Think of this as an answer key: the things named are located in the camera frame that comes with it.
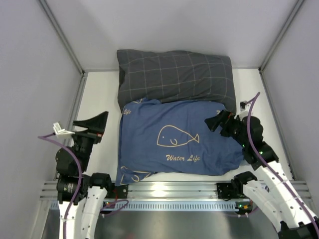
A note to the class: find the right aluminium frame post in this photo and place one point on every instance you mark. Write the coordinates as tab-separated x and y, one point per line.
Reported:
280	36

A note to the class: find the blue whale-print pillowcase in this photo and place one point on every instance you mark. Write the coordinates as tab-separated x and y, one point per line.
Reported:
157	137

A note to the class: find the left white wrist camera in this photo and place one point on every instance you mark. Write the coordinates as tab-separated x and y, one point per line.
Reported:
61	132

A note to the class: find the aluminium frame post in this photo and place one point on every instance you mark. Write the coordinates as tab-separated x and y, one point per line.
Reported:
280	36
63	39

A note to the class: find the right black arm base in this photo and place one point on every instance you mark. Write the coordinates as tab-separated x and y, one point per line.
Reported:
225	191

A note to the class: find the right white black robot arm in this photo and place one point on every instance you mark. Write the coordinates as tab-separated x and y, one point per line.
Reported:
266	185

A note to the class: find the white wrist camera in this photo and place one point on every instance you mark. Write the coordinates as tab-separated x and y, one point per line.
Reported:
61	132
244	108

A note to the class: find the slotted grey cable duct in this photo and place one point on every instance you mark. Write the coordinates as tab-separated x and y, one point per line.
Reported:
126	205

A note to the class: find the dark grey plaid pillow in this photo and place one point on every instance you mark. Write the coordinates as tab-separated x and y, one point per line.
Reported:
174	76

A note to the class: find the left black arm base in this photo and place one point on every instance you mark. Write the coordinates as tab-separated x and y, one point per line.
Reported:
120	192

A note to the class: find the left aluminium frame post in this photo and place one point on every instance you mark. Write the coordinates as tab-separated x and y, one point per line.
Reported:
63	39

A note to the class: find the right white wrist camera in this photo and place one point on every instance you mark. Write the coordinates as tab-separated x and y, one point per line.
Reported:
244	108

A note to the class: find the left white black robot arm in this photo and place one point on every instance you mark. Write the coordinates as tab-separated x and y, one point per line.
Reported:
80	196

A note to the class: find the aluminium mounting rail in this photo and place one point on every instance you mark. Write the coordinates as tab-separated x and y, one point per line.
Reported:
172	190

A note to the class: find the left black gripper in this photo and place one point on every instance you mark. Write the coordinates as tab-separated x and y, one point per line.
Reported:
87	134

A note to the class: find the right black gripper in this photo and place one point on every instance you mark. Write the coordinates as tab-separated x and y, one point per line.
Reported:
225	125

